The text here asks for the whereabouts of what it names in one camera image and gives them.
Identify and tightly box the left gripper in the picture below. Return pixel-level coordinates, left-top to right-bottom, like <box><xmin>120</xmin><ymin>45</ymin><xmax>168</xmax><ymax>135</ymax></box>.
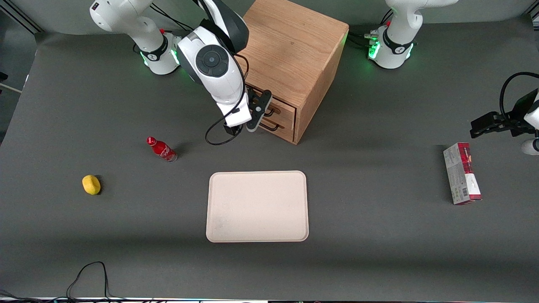
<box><xmin>469</xmin><ymin>89</ymin><xmax>539</xmax><ymax>138</ymax></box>

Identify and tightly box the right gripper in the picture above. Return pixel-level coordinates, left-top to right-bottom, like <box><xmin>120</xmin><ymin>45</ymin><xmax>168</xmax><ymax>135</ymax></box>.
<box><xmin>220</xmin><ymin>105</ymin><xmax>251</xmax><ymax>136</ymax></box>

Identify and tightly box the wooden drawer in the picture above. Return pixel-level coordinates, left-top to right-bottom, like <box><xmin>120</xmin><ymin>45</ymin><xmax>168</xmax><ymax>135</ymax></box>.
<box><xmin>261</xmin><ymin>93</ymin><xmax>297</xmax><ymax>128</ymax></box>
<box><xmin>259</xmin><ymin>118</ymin><xmax>296</xmax><ymax>144</ymax></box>

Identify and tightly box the wooden drawer cabinet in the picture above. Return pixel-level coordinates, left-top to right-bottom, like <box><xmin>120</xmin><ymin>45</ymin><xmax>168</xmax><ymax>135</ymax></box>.
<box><xmin>234</xmin><ymin>0</ymin><xmax>350</xmax><ymax>145</ymax></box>

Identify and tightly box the grey red carton box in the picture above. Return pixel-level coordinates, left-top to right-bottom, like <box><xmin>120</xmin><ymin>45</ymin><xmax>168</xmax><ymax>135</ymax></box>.
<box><xmin>443</xmin><ymin>142</ymin><xmax>483</xmax><ymax>205</ymax></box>

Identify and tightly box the small red cola bottle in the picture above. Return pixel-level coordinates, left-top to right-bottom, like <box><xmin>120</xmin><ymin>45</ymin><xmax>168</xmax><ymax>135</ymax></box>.
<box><xmin>146</xmin><ymin>136</ymin><xmax>178</xmax><ymax>163</ymax></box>

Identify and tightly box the white rectangular plastic tray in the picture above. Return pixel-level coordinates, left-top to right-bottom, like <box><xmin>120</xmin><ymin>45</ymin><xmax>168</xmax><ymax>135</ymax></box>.
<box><xmin>206</xmin><ymin>170</ymin><xmax>309</xmax><ymax>243</ymax></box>

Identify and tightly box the yellow lemon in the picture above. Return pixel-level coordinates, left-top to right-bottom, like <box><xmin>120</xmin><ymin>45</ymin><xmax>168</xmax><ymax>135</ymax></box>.
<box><xmin>82</xmin><ymin>175</ymin><xmax>101</xmax><ymax>195</ymax></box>

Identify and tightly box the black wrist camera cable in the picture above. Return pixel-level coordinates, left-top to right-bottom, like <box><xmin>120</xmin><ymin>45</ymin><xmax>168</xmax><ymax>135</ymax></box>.
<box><xmin>499</xmin><ymin>72</ymin><xmax>539</xmax><ymax>122</ymax></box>
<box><xmin>205</xmin><ymin>53</ymin><xmax>249</xmax><ymax>146</ymax></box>

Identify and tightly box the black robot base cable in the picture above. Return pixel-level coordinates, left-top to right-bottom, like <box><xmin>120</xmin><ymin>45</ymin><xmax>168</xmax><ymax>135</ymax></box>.
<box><xmin>149</xmin><ymin>3</ymin><xmax>190</xmax><ymax>34</ymax></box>
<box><xmin>347</xmin><ymin>11</ymin><xmax>394</xmax><ymax>48</ymax></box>

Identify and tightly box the black cable loop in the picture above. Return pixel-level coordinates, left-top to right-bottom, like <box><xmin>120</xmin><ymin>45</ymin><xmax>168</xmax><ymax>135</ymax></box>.
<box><xmin>63</xmin><ymin>261</ymin><xmax>127</xmax><ymax>302</ymax></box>

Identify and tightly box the aluminium frame rail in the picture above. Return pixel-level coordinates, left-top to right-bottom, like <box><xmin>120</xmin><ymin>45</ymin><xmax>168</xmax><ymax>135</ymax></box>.
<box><xmin>0</xmin><ymin>6</ymin><xmax>43</xmax><ymax>34</ymax></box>

